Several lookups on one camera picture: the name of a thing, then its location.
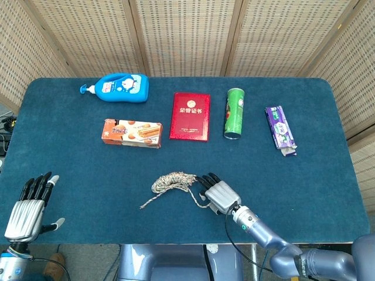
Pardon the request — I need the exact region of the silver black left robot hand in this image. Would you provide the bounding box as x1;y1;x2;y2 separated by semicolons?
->
4;172;66;244

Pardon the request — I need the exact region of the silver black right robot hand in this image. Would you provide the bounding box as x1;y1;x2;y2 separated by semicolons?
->
195;172;243;216

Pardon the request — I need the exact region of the beige speckled braided rope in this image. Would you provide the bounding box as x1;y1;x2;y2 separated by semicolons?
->
139;171;212;210

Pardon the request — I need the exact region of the brown shoe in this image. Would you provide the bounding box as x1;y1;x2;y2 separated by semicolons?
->
43;253;66;279

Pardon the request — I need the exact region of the blue table cloth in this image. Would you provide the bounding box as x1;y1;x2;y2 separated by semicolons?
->
0;77;370;245

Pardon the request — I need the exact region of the black power strip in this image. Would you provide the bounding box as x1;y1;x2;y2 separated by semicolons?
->
0;133;12;156

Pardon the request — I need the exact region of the blue-grey robot torso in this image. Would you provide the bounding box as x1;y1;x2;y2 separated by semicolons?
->
117;244;244;281

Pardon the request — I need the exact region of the green chips can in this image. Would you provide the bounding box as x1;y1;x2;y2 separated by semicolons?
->
223;88;246;141

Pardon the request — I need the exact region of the red certificate book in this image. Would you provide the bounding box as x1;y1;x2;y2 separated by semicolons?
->
169;92;212;143

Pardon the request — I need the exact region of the purple toothpaste box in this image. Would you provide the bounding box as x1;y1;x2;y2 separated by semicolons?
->
264;105;298;157

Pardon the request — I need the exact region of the orange egg roll biscuit box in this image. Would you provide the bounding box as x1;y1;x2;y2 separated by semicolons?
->
101;118;163;149

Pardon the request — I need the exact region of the blue pump lotion bottle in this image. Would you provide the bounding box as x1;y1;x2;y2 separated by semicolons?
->
79;73;150;103

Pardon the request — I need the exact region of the woven folding screen panel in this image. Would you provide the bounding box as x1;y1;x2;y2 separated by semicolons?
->
0;0;74;106
25;0;149;78
128;0;244;78
306;0;375;217
224;0;363;78

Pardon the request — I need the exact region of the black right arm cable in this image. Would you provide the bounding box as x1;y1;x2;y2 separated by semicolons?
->
224;201;275;272

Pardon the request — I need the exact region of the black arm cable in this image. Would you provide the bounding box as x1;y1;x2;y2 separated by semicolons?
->
224;201;275;272
29;255;73;281

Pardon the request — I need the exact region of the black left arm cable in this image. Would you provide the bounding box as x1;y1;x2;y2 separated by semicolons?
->
29;255;73;281

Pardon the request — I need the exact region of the black plug and cable bundle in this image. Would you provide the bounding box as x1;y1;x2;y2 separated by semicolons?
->
1;115;18;131

